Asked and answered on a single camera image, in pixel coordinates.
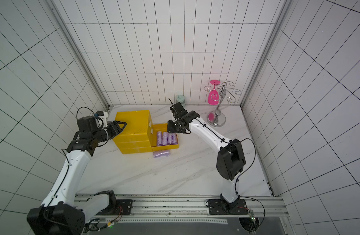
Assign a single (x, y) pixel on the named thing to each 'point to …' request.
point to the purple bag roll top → (159, 138)
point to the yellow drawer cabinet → (137, 136)
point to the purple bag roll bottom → (169, 139)
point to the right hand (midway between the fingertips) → (170, 126)
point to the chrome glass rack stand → (215, 119)
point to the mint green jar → (180, 98)
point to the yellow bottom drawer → (162, 128)
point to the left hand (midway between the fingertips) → (123, 128)
